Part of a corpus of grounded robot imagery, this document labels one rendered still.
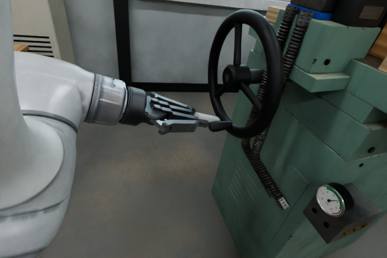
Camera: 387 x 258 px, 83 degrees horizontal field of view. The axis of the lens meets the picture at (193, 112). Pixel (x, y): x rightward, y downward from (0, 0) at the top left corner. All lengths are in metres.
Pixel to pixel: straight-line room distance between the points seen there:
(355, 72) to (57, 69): 0.53
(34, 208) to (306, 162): 0.57
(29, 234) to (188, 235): 0.89
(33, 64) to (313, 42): 0.47
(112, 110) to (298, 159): 0.49
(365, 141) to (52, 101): 0.56
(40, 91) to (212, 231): 0.97
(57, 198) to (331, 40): 0.48
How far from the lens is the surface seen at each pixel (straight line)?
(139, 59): 1.92
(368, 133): 0.54
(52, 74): 0.39
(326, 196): 0.55
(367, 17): 0.52
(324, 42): 0.47
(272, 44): 0.42
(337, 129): 0.57
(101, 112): 0.40
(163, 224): 1.15
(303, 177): 0.67
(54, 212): 0.32
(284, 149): 0.69
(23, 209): 0.30
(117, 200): 1.23
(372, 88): 0.52
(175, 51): 1.91
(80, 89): 0.39
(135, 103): 0.41
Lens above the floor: 1.02
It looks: 34 degrees down
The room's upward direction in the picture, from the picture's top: 8 degrees clockwise
